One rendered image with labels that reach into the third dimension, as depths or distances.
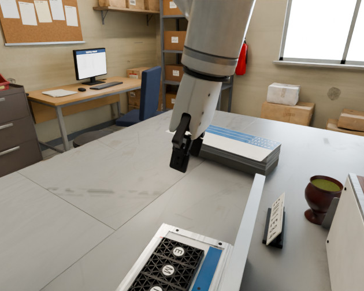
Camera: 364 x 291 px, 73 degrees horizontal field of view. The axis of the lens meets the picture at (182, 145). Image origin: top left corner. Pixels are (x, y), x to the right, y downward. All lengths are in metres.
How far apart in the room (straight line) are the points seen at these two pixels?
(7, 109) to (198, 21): 2.50
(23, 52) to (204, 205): 2.91
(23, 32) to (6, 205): 2.63
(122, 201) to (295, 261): 0.47
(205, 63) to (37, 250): 0.55
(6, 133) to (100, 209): 2.12
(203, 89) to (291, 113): 3.06
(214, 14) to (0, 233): 0.69
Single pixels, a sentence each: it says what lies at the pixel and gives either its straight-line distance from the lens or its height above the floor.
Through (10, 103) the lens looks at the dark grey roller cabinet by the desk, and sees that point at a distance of 2.76.
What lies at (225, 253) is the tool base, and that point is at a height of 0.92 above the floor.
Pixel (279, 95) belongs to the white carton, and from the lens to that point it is 3.44.
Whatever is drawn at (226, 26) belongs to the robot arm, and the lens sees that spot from 0.36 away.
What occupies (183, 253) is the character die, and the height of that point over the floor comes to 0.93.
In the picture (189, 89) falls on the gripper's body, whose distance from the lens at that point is 0.37.
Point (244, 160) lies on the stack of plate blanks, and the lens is 0.89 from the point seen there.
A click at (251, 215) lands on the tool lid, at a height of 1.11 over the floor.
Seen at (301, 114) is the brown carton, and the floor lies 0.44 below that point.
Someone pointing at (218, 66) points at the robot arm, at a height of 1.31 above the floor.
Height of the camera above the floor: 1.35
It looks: 25 degrees down
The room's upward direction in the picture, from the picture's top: straight up
